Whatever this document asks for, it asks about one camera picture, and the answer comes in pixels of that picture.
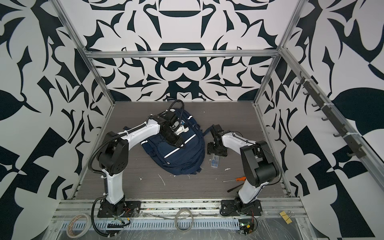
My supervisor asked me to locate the clear plastic pencil case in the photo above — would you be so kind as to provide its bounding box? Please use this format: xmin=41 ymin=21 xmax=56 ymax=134
xmin=211 ymin=154 xmax=220 ymax=169

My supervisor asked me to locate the navy blue student backpack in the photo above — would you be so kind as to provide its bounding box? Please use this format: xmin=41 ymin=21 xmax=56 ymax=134
xmin=141 ymin=109 xmax=212 ymax=176

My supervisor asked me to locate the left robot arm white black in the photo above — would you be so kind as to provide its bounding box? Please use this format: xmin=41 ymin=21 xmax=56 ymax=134
xmin=89 ymin=110 xmax=184 ymax=206

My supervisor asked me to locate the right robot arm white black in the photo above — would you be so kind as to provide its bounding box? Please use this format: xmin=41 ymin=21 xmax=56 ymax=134
xmin=204 ymin=125 xmax=281 ymax=205

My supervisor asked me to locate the roll of clear tape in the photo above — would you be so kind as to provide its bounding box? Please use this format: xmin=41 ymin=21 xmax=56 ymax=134
xmin=66 ymin=214 xmax=92 ymax=239

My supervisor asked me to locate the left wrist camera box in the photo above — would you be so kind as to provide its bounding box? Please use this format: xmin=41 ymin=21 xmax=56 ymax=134
xmin=175 ymin=120 xmax=189 ymax=136

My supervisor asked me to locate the orange handled screwdriver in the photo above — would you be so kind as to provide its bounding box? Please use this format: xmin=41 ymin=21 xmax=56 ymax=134
xmin=223 ymin=177 xmax=247 ymax=183

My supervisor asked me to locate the black handled screwdriver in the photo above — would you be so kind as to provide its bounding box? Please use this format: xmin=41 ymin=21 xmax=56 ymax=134
xmin=227 ymin=183 xmax=244 ymax=193

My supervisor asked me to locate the coiled grey cable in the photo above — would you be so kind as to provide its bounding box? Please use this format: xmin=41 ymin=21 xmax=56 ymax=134
xmin=174 ymin=207 xmax=195 ymax=233

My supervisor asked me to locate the black corrugated cable conduit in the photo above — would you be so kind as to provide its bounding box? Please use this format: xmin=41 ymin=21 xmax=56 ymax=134
xmin=87 ymin=122 xmax=148 ymax=175

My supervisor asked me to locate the black wall hook rail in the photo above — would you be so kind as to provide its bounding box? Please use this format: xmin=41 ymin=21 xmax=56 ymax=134
xmin=297 ymin=73 xmax=367 ymax=159

